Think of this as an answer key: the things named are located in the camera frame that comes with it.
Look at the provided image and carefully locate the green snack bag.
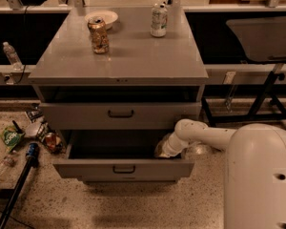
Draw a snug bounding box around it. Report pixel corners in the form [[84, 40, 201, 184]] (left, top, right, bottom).
[[0, 126, 24, 153]]

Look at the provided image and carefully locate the grey drawer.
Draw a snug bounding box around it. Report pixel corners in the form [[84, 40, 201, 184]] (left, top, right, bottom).
[[40, 103, 201, 130], [53, 130, 194, 182]]

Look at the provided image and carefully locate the white ceramic bowl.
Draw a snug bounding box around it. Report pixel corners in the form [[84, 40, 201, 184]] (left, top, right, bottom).
[[85, 10, 118, 30]]

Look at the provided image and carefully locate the white green soda can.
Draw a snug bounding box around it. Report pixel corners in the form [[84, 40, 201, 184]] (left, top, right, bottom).
[[151, 3, 168, 37]]

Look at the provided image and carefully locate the red soda can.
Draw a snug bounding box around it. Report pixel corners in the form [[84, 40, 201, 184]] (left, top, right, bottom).
[[45, 133, 56, 153]]

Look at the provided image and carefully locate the crushed gold soda can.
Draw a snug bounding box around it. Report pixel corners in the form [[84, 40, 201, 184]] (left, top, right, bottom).
[[88, 16, 109, 54]]

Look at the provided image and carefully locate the grey metal drawer cabinet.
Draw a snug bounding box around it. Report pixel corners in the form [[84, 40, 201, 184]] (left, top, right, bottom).
[[28, 6, 210, 185]]

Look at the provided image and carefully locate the black pole blue grip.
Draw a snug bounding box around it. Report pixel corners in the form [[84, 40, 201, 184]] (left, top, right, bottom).
[[0, 142, 39, 229]]

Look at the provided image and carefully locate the clear plastic water bottle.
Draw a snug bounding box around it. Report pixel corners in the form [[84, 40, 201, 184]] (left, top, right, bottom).
[[3, 42, 23, 71]]

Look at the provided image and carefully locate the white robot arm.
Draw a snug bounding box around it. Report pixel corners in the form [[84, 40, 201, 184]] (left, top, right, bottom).
[[155, 119, 286, 229]]

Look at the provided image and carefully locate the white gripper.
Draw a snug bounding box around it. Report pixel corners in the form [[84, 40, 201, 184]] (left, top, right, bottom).
[[158, 133, 189, 158]]

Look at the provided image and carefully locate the grey top drawer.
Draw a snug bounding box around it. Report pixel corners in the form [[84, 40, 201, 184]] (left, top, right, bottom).
[[40, 103, 201, 130]]

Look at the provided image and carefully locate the clear bottle on floor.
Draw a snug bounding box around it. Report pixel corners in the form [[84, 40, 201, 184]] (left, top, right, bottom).
[[0, 155, 17, 184]]

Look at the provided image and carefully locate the dark snack packet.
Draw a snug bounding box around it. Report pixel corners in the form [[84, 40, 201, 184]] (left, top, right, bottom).
[[26, 104, 43, 122]]

